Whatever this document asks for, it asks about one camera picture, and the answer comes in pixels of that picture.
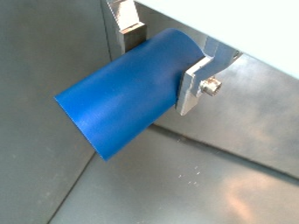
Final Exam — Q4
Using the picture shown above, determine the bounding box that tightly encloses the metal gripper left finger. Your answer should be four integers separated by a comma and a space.
107, 0, 147, 53

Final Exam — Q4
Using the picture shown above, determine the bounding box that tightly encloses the blue oval cylinder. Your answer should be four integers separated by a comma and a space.
55, 28, 203, 160

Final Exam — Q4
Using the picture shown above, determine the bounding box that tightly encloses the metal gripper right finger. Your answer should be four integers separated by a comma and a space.
175, 37, 242, 116

